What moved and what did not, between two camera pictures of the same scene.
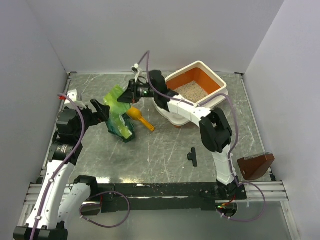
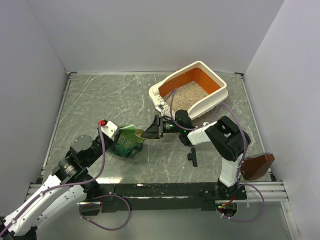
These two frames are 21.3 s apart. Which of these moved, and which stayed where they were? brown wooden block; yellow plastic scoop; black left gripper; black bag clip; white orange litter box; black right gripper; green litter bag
Moved: black left gripper; black right gripper; yellow plastic scoop; green litter bag
Stayed: white orange litter box; brown wooden block; black bag clip
